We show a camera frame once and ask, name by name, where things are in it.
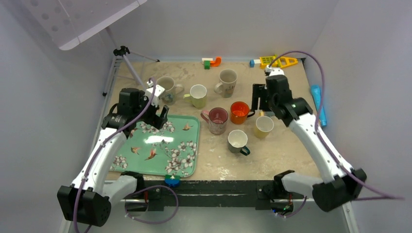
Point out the blue white toy block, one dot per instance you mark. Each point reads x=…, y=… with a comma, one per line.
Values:
x=255, y=63

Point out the yellow toy phone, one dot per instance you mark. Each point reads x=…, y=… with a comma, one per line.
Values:
x=282, y=62

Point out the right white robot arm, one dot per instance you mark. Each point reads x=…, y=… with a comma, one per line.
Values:
x=339, y=183

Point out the grey tripod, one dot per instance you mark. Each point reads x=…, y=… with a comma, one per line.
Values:
x=123, y=51

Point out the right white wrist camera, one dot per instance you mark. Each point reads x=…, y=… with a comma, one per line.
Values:
x=272, y=71

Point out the yellow mug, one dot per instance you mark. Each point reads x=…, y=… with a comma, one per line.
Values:
x=263, y=126

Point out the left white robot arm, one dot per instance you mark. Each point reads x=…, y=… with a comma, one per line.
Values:
x=99, y=160

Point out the lime green mug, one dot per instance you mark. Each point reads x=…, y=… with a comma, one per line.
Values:
x=197, y=96

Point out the cream mug with basket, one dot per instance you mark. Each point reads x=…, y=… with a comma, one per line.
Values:
x=227, y=82

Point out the green floral tray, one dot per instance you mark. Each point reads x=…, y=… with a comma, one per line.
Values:
x=171, y=150

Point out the pink mug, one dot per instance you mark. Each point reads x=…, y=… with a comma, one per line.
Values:
x=216, y=120

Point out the white overhead panel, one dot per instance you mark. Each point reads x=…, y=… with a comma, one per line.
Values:
x=71, y=22

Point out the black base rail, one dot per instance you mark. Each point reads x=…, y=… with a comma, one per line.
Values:
x=256, y=194

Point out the blue toy flashlight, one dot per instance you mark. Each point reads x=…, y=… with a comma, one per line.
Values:
x=316, y=95

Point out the orange green white toy blocks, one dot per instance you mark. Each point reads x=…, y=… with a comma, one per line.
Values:
x=211, y=62

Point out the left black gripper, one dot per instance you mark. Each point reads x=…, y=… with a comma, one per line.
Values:
x=154, y=120

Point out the dark green mug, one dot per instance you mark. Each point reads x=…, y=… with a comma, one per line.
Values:
x=237, y=142

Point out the cream mug with seahorse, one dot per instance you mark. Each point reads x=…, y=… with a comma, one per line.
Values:
x=169, y=96

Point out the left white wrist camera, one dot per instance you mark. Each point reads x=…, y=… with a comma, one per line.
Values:
x=153, y=93

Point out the orange mug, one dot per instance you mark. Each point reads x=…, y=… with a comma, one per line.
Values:
x=239, y=112

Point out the blue green toy block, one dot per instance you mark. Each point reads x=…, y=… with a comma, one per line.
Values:
x=172, y=181

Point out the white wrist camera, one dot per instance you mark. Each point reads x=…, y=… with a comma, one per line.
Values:
x=153, y=93
x=272, y=71

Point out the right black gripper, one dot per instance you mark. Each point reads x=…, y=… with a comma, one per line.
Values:
x=260, y=91

